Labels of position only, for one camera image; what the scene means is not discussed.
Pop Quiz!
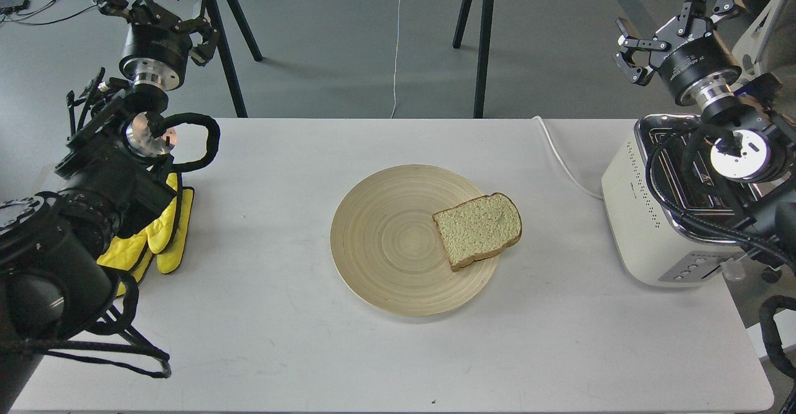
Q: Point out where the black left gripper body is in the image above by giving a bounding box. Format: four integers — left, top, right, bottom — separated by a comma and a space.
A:
119, 19, 201, 91

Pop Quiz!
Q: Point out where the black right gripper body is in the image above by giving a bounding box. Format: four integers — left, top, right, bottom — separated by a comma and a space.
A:
653, 19, 741, 106

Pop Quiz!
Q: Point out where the slice of bread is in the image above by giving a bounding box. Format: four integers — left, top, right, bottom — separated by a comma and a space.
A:
432, 193, 522, 272

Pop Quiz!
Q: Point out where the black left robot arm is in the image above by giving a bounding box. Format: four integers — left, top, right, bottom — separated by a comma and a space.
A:
1, 0, 221, 413

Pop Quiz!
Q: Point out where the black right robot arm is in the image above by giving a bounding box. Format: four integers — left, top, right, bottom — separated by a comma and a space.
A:
601, 0, 794, 288

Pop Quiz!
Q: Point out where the cream white toaster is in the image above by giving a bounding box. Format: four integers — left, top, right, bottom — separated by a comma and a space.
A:
601, 114, 745, 288

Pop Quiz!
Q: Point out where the white office chair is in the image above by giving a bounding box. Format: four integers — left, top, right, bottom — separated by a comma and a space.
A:
731, 0, 795, 91

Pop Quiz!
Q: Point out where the yellow oven mitt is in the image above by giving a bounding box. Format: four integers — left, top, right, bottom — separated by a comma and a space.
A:
98, 173, 195, 284

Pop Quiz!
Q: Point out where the round bamboo plate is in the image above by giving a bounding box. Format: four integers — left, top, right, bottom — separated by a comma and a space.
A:
330, 164, 499, 317

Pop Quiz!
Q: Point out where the white toaster power cable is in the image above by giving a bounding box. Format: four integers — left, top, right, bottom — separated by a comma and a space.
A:
532, 116, 605, 201

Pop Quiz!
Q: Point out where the thin white hanging cable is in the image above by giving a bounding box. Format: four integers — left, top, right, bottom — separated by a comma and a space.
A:
390, 0, 402, 119

